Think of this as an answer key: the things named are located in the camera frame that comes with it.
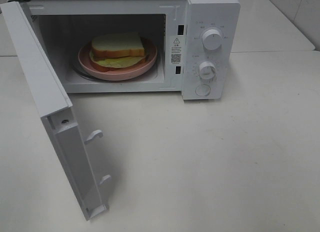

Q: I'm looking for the round door release button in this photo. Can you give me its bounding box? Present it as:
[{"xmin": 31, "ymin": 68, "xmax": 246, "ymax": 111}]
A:
[{"xmin": 195, "ymin": 84, "xmax": 211, "ymax": 97}]

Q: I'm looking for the pink plate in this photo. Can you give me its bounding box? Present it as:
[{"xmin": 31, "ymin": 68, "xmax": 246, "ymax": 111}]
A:
[{"xmin": 77, "ymin": 38, "xmax": 158, "ymax": 81}]

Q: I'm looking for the sandwich with lettuce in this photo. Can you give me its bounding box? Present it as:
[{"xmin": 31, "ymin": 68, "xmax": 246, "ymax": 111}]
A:
[{"xmin": 89, "ymin": 32, "xmax": 148, "ymax": 72}]

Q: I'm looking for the white microwave door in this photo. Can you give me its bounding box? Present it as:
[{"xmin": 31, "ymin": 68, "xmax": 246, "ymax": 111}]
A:
[{"xmin": 0, "ymin": 1, "xmax": 108, "ymax": 221}]

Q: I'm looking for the white lower microwave knob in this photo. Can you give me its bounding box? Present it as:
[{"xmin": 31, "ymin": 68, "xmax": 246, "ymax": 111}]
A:
[{"xmin": 199, "ymin": 61, "xmax": 216, "ymax": 80}]

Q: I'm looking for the white microwave knob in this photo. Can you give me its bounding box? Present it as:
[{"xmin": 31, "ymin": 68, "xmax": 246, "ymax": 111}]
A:
[
  {"xmin": 201, "ymin": 27, "xmax": 223, "ymax": 51},
  {"xmin": 199, "ymin": 61, "xmax": 216, "ymax": 80}
]

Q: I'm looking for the white microwave oven body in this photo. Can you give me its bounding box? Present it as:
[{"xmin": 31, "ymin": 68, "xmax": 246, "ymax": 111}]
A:
[{"xmin": 7, "ymin": 0, "xmax": 241, "ymax": 100}]

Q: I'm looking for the white upper microwave knob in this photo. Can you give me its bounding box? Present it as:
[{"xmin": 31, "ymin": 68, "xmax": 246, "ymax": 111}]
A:
[{"xmin": 201, "ymin": 27, "xmax": 223, "ymax": 51}]

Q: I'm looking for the glass microwave turntable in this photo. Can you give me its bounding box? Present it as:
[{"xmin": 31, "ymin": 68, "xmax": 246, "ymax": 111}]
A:
[{"xmin": 71, "ymin": 62, "xmax": 165, "ymax": 83}]

